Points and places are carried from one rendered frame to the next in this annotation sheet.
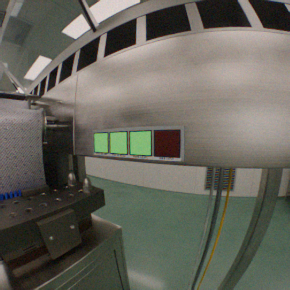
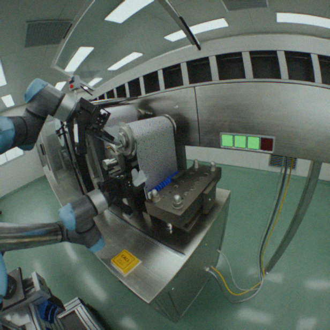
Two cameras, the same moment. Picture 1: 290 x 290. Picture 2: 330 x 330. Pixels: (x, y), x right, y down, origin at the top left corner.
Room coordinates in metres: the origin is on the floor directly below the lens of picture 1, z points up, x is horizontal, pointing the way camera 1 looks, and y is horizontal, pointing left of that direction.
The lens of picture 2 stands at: (-0.31, 0.25, 1.34)
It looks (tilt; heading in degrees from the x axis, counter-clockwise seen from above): 22 degrees down; 15
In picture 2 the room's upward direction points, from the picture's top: 8 degrees counter-clockwise
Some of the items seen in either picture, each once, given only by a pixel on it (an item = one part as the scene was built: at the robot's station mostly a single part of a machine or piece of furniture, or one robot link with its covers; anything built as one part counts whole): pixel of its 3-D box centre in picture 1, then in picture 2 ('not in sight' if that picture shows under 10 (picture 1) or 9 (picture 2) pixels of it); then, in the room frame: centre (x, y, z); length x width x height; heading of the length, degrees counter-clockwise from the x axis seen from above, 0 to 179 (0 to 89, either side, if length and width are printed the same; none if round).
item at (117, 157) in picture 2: not in sight; (121, 188); (0.16, 0.58, 1.05); 0.06 x 0.05 x 0.31; 154
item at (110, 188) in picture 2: not in sight; (116, 188); (0.05, 0.53, 1.12); 0.12 x 0.08 x 0.09; 153
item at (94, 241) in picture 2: not in sight; (86, 234); (-0.09, 0.61, 1.01); 0.11 x 0.08 x 0.11; 99
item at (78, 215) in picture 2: not in sight; (77, 214); (-0.09, 0.60, 1.11); 0.11 x 0.08 x 0.09; 153
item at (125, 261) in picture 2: not in sight; (124, 261); (-0.10, 0.49, 0.91); 0.07 x 0.07 x 0.02; 64
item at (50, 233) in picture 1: (61, 234); (210, 197); (0.22, 0.21, 0.96); 0.10 x 0.03 x 0.11; 154
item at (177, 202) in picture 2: not in sight; (177, 200); (0.08, 0.33, 1.05); 0.04 x 0.04 x 0.04
